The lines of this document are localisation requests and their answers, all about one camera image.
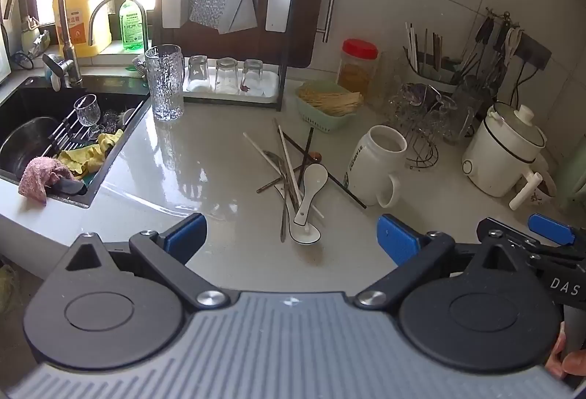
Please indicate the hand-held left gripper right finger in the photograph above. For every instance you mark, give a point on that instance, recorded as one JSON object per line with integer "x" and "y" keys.
{"x": 396, "y": 238}

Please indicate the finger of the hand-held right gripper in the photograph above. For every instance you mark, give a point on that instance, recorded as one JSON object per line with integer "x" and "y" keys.
{"x": 512, "y": 230}
{"x": 549, "y": 228}

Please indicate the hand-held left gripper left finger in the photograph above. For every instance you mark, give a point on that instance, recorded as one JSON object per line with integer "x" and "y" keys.
{"x": 185, "y": 236}

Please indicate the white ceramic mug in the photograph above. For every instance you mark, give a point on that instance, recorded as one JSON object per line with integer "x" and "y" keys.
{"x": 366, "y": 170}

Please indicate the white ceramic spoon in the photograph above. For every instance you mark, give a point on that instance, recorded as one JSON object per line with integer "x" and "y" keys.
{"x": 309, "y": 188}

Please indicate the small brown spoon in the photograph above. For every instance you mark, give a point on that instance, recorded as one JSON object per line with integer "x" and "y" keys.
{"x": 315, "y": 157}

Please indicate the wooden chopsticks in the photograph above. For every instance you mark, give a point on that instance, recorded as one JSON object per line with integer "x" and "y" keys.
{"x": 265, "y": 154}

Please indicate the white chopstick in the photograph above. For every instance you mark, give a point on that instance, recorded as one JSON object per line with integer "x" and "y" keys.
{"x": 286, "y": 151}

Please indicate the hanging kitchen utensils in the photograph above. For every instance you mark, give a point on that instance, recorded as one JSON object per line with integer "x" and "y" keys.
{"x": 485, "y": 41}

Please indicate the person's right hand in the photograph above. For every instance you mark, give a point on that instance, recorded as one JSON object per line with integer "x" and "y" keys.
{"x": 561, "y": 353}

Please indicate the light green appliance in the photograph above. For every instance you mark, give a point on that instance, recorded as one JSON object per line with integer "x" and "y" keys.
{"x": 572, "y": 174}

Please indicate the white electric pot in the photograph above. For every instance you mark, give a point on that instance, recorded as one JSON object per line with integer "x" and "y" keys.
{"x": 499, "y": 151}

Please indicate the yellow cloth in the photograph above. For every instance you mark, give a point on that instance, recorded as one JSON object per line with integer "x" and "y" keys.
{"x": 87, "y": 156}

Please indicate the cut glass cup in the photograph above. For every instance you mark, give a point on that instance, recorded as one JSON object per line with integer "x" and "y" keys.
{"x": 442, "y": 112}
{"x": 407, "y": 103}

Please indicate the green plastic basket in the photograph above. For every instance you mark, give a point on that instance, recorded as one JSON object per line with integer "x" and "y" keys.
{"x": 320, "y": 122}

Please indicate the steel wool scrubber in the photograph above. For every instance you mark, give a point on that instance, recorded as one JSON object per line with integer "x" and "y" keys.
{"x": 110, "y": 118}

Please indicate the bundle of bamboo sticks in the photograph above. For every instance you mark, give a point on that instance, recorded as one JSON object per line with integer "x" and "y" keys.
{"x": 329, "y": 102}

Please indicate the textured glass pitcher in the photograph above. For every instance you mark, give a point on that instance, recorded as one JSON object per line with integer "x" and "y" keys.
{"x": 165, "y": 83}

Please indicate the pink cloth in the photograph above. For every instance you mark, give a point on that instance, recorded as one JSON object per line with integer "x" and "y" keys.
{"x": 41, "y": 179}

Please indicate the small wine glass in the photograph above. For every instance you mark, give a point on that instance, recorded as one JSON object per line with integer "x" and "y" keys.
{"x": 87, "y": 110}

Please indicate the textured glass mug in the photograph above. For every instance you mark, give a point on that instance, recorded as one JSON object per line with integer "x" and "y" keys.
{"x": 391, "y": 78}

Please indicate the clear drinking glass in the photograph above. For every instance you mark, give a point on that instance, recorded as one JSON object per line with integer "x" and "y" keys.
{"x": 226, "y": 74}
{"x": 252, "y": 76}
{"x": 197, "y": 71}

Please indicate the green chopstick holder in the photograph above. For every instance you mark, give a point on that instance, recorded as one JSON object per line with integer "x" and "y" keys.
{"x": 435, "y": 76}

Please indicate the red lid plastic jar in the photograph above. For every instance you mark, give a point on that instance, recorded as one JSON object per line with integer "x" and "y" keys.
{"x": 357, "y": 69}

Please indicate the white drip tray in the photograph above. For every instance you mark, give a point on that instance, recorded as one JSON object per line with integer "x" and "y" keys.
{"x": 270, "y": 80}

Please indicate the steel basin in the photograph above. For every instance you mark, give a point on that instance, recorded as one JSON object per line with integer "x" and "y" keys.
{"x": 27, "y": 142}

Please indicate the bunch of assorted chopsticks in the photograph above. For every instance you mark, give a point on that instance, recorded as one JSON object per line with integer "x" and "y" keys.
{"x": 414, "y": 44}

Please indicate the black metal dish rack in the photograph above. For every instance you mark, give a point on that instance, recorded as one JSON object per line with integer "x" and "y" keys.
{"x": 280, "y": 60}

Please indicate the black kitchen sink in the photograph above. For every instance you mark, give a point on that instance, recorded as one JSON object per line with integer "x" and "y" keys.
{"x": 27, "y": 99}

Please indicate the green dish soap bottle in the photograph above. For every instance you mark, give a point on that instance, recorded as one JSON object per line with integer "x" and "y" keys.
{"x": 130, "y": 28}

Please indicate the white rack holder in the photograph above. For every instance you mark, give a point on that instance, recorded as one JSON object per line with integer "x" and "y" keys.
{"x": 174, "y": 5}
{"x": 279, "y": 7}

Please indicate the yellow detergent jug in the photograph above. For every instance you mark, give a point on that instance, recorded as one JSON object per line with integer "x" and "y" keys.
{"x": 80, "y": 28}

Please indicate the brown wooden cutting board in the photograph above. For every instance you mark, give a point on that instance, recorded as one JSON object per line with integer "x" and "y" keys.
{"x": 304, "y": 14}

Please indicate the tall steel faucet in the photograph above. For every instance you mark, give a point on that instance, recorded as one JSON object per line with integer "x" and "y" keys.
{"x": 59, "y": 14}

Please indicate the black wall hook rail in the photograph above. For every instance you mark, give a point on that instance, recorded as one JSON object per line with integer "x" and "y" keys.
{"x": 538, "y": 51}

